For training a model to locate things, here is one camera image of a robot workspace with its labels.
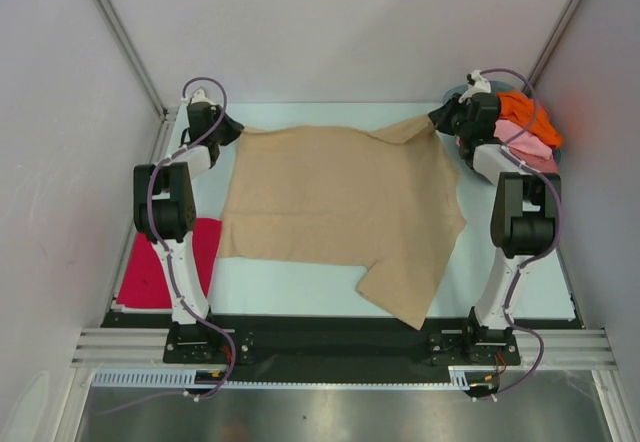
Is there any left aluminium frame post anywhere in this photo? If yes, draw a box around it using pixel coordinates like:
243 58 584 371
92 0 168 118

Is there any pink t shirt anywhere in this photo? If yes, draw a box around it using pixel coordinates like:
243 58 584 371
494 119 558 173

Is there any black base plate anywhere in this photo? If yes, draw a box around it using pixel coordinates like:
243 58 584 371
100 313 577 383

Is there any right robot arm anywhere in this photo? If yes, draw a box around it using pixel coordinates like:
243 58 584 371
429 92 561 363

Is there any aluminium frame post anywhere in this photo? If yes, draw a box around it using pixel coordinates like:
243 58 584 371
92 0 168 118
528 0 585 90

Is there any aluminium front rail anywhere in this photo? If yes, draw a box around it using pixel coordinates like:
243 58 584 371
71 328 617 370

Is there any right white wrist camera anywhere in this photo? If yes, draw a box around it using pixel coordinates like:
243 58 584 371
458 70 492 103

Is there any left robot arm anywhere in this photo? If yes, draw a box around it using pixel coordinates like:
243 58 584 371
133 96 244 325

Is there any teal plastic basket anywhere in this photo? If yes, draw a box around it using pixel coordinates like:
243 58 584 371
442 79 563 163

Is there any beige t shirt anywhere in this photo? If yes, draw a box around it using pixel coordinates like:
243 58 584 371
219 115 466 329

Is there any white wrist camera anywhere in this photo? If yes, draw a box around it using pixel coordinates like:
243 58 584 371
458 70 492 103
182 87 213 105

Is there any folded magenta t shirt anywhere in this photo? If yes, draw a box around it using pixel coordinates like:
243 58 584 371
116 218 222 312

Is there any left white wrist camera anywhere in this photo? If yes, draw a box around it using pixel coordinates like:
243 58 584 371
182 87 213 105

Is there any right aluminium frame post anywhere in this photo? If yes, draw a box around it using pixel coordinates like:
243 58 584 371
528 0 585 90

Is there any orange t shirt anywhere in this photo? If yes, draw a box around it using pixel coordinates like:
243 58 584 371
497 91 564 149

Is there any white slotted cable duct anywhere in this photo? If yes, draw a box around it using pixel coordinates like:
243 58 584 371
92 368 490 391

